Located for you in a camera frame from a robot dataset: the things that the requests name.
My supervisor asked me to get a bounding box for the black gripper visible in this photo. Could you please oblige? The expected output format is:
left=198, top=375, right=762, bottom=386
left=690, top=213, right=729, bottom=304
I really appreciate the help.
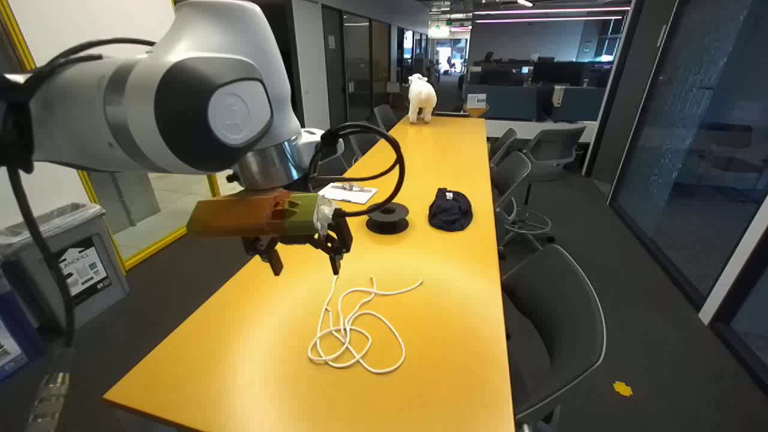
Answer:
left=237, top=209, right=354, bottom=279

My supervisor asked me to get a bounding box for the white rope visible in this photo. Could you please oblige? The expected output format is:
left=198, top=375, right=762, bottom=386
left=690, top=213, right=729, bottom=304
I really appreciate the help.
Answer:
left=305, top=274, right=428, bottom=377
left=308, top=275, right=380, bottom=369

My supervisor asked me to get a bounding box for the dark grey office chair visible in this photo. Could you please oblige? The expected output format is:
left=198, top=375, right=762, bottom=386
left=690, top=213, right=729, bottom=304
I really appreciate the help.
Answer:
left=370, top=104, right=402, bottom=135
left=495, top=151, right=554, bottom=243
left=490, top=128, right=518, bottom=164
left=502, top=243, right=610, bottom=428
left=344, top=119, right=381, bottom=159
left=525, top=122, right=588, bottom=176

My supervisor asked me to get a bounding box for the black cap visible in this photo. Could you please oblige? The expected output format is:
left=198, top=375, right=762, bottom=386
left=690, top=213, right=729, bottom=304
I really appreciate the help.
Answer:
left=428, top=188, right=474, bottom=233

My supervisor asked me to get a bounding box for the white stuffed animal toy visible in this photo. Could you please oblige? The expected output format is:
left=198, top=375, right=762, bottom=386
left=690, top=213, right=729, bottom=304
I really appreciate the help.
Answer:
left=405, top=73, right=438, bottom=124

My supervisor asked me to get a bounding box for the grey recycling bin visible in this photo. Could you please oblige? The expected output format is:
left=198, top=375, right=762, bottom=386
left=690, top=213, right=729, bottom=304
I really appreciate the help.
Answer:
left=0, top=201, right=129, bottom=333

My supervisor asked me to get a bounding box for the dark office desk row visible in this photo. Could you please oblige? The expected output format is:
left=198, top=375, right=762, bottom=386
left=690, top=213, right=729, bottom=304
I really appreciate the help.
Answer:
left=466, top=56, right=615, bottom=124

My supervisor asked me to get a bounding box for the blue waste bin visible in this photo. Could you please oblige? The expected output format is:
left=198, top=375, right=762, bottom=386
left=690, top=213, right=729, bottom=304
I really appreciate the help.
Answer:
left=0, top=266, right=46, bottom=385

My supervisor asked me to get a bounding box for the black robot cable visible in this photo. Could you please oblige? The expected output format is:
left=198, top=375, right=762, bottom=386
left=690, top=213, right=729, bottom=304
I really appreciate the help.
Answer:
left=0, top=33, right=408, bottom=432

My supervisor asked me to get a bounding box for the yellow window frame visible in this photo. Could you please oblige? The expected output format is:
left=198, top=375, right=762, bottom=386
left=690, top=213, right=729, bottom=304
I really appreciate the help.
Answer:
left=0, top=14, right=222, bottom=274

